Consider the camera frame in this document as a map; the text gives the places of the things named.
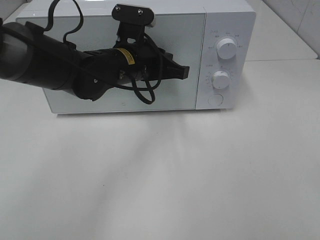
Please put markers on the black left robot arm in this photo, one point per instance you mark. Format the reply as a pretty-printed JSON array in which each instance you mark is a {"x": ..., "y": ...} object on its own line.
[{"x": 29, "y": 56}]

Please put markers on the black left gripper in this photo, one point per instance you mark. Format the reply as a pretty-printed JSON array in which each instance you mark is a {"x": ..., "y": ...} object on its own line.
[{"x": 144, "y": 58}]

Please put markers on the round white door button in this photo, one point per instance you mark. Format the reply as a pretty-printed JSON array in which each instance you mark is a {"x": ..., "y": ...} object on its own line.
[{"x": 215, "y": 100}]

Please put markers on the white microwave knob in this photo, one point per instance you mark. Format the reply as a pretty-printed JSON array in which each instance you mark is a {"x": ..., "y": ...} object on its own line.
[
  {"x": 226, "y": 48},
  {"x": 220, "y": 80}
]

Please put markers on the white microwave door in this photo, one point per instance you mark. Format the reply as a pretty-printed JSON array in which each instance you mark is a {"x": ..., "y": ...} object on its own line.
[{"x": 101, "y": 63}]

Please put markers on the white microwave oven body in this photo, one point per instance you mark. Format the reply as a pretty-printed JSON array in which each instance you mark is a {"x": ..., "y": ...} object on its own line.
[{"x": 225, "y": 22}]

